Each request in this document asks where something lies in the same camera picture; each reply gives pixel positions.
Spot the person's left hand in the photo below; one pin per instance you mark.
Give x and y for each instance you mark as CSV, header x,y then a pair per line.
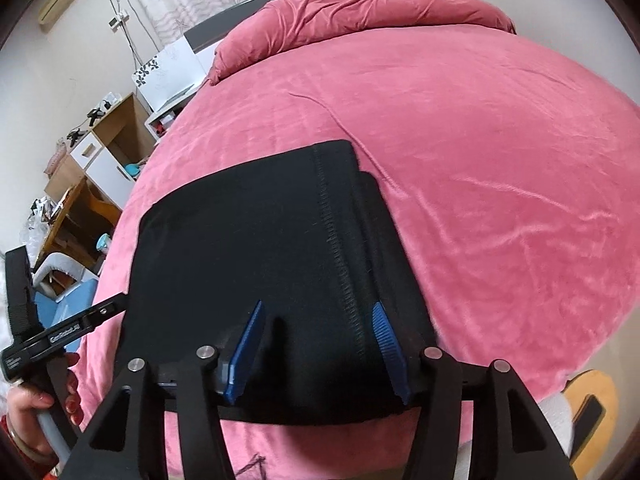
x,y
25,410

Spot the white leaf-print bedside cabinet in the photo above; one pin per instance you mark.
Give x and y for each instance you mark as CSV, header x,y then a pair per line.
x,y
170,75

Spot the wooden table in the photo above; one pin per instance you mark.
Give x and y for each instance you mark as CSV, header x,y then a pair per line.
x,y
65,225

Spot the black pants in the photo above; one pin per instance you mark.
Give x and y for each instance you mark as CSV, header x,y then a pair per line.
x,y
225,240

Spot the white chair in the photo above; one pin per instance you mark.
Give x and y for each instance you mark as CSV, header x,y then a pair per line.
x,y
60,270

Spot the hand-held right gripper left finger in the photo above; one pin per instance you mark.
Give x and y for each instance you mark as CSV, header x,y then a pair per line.
x,y
245,355

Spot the pink bed blanket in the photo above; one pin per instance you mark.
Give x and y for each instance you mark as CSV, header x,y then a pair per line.
x,y
475,160

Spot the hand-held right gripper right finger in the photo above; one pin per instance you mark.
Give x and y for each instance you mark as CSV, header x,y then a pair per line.
x,y
387,350

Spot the teal small container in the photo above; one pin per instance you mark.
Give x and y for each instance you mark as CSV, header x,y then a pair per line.
x,y
131,171

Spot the wooden cabinet with white drawers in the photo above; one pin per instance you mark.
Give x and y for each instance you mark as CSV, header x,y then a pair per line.
x,y
100,160

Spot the grey bed headboard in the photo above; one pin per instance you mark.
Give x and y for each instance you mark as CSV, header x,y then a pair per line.
x,y
200,35

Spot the white jar with teal lid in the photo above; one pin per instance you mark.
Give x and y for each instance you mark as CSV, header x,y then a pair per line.
x,y
103,245

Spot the pink rumpled duvet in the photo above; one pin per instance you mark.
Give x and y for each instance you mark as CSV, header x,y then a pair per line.
x,y
350,15

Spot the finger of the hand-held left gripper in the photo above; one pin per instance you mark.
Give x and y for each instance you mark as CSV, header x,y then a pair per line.
x,y
107,311

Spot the blue chair cushion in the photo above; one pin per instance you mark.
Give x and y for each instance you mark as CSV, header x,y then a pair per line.
x,y
65,310

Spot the wooden stool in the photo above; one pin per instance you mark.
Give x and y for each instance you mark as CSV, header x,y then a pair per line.
x,y
592,410

